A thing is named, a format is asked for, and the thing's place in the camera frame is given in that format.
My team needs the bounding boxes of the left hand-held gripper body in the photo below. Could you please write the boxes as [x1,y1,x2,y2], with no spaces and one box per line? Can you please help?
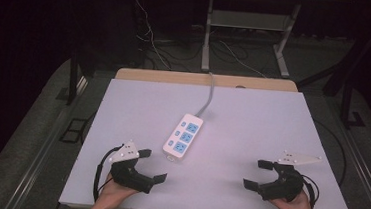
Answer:
[105,138,158,195]

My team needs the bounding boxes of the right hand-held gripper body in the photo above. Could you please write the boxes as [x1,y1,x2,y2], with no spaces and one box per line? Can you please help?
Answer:
[256,149,324,206]

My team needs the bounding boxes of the person's left hand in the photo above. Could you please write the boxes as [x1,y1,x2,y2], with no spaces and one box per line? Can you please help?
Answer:
[96,172,141,209]

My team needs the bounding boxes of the person's right hand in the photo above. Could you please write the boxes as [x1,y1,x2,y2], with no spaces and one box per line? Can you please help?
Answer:
[269,187,317,209]

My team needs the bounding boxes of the white power strip blue sockets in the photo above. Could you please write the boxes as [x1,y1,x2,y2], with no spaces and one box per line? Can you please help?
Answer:
[161,111,205,164]

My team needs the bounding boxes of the black metal stand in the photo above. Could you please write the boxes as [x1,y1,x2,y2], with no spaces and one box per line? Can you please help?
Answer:
[293,6,371,131]
[64,46,94,108]

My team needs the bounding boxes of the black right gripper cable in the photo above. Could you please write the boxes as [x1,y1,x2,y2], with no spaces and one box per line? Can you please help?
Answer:
[298,174,322,209]

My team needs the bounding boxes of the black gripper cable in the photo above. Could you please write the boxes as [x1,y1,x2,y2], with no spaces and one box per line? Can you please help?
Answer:
[298,174,322,209]
[92,143,124,205]

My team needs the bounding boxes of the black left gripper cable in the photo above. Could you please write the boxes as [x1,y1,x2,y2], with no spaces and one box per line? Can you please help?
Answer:
[92,143,124,205]

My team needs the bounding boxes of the thin black floor cable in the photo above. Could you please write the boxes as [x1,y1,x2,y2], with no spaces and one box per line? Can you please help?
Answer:
[307,117,352,189]

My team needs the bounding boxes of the aluminium floor rail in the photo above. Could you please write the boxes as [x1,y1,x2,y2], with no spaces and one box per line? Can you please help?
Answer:
[4,70,89,209]
[330,120,371,209]

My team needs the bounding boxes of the grey power strip cable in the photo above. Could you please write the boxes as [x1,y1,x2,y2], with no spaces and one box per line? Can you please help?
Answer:
[194,70,218,120]

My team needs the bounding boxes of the tangle of black floor cables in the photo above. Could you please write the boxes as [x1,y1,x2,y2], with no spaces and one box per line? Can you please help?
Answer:
[135,30,280,79]

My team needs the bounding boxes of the white floor cable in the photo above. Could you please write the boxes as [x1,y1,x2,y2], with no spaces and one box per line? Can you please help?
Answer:
[124,0,180,71]

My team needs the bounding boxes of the grey metal-frame table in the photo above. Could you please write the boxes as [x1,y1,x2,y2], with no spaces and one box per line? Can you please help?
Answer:
[188,0,352,84]

